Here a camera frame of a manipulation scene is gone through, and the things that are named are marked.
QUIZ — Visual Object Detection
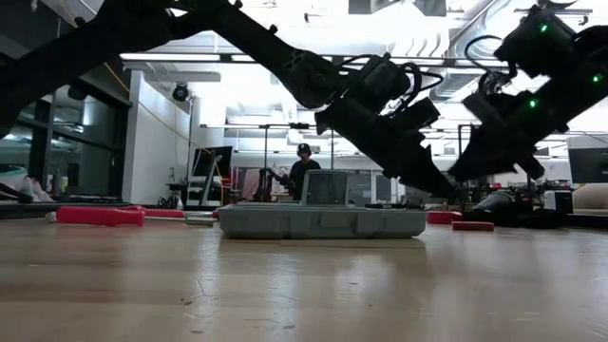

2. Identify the long ceiling light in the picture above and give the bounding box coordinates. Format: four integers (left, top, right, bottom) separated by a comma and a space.
118, 51, 222, 62

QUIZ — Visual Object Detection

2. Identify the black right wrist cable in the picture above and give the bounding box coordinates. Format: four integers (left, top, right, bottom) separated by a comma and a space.
464, 33, 520, 92

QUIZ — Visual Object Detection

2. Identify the grey plastic tool case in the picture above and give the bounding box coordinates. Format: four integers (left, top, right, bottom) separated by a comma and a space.
217, 201, 428, 240

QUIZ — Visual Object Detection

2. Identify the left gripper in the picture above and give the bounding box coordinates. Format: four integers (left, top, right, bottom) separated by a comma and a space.
315, 97, 458, 200

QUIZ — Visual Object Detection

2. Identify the red tape measure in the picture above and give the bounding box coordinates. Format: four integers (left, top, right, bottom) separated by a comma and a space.
426, 210, 465, 226

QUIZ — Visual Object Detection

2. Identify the white boxy device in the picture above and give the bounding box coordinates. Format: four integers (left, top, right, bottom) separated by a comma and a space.
542, 189, 577, 216

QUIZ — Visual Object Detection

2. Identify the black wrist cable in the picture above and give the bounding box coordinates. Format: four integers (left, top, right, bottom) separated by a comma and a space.
464, 33, 520, 92
339, 52, 446, 115

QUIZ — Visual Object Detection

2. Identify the glass panel door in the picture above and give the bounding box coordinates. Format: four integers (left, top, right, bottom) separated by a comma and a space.
373, 171, 395, 204

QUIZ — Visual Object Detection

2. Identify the person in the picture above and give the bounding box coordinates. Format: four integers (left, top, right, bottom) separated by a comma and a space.
287, 142, 323, 202

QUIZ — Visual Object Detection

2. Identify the grey framed screen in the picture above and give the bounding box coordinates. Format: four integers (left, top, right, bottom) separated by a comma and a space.
300, 169, 352, 207

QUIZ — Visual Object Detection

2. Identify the small red hand tool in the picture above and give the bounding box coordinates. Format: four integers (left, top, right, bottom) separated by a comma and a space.
451, 219, 496, 233

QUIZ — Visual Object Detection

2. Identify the red handled screwdriver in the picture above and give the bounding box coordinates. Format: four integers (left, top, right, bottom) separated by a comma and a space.
46, 204, 219, 228

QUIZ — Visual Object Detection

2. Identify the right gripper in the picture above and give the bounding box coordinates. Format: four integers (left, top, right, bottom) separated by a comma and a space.
448, 90, 571, 184

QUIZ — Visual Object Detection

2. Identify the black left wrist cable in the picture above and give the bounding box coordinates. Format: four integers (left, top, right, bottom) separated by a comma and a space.
339, 52, 446, 115

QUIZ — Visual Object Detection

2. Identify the white and teal bundle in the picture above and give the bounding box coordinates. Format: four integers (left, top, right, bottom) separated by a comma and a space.
0, 163, 54, 204

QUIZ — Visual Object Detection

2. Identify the dark computer monitor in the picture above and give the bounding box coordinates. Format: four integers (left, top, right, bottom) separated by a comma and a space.
191, 144, 235, 180
567, 136, 608, 185

